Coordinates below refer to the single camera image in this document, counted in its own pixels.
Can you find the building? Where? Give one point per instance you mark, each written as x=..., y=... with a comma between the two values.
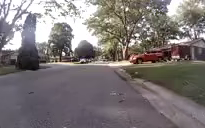
x=8, y=57

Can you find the green grass lawn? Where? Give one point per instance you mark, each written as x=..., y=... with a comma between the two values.
x=176, y=76

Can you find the pale concrete kerb strip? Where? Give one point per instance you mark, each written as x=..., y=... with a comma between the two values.
x=166, y=101

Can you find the grass verge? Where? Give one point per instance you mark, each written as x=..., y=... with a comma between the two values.
x=1, y=70

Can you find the large leafy tree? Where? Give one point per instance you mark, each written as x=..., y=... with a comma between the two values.
x=126, y=23

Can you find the low house with garage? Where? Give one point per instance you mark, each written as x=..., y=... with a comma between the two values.
x=193, y=50

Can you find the dark round tree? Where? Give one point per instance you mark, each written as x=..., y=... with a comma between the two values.
x=84, y=49

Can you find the dark conical evergreen tree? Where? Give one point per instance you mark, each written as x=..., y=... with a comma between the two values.
x=28, y=50

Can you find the green leafy tree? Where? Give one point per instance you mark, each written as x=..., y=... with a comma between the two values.
x=61, y=36

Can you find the grey asphalt road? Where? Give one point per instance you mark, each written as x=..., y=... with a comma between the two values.
x=73, y=96

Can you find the red car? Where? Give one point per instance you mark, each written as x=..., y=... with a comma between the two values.
x=146, y=57

